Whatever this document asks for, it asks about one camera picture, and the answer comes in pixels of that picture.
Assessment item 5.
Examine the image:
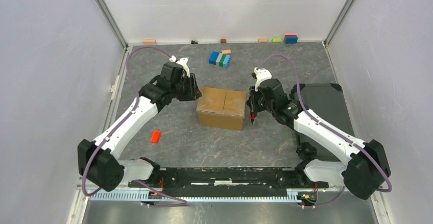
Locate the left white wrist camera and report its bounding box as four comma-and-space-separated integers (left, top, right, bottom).
169, 56, 190, 77

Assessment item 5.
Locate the tan block at wall right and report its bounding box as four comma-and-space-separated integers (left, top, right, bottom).
258, 38, 268, 43

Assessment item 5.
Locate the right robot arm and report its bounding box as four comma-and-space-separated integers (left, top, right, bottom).
247, 79, 393, 200

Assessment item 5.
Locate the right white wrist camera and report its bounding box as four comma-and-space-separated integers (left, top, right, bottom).
253, 67, 272, 91

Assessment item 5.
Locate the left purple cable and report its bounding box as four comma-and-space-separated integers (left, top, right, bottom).
82, 46, 189, 208

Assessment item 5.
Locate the tan block at wall left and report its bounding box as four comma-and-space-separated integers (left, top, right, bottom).
142, 39, 157, 45

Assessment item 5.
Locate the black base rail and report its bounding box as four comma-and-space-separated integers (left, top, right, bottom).
144, 167, 329, 197

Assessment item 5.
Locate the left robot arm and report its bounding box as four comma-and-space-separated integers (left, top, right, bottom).
77, 58, 202, 192

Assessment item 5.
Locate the small red block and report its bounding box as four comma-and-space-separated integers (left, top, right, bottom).
150, 130, 161, 144

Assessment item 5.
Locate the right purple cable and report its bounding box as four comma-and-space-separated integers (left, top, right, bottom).
255, 54, 393, 210

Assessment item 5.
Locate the brown cardboard express box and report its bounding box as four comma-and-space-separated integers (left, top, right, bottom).
196, 87, 247, 131

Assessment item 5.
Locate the blue green block stack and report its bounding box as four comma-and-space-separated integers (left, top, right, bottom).
208, 52, 231, 68

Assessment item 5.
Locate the tan block at wall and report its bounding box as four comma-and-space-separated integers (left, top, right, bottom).
142, 39, 157, 45
258, 38, 268, 43

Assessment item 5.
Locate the purple cable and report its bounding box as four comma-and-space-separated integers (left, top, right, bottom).
255, 54, 393, 210
82, 46, 189, 208

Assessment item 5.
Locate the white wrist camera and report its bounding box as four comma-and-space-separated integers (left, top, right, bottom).
253, 67, 272, 91
169, 56, 190, 77

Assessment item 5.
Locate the white toothed cable duct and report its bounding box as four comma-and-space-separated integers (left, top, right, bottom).
90, 188, 301, 203

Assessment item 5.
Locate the red blue block at wall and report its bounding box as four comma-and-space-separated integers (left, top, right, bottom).
284, 35, 298, 44

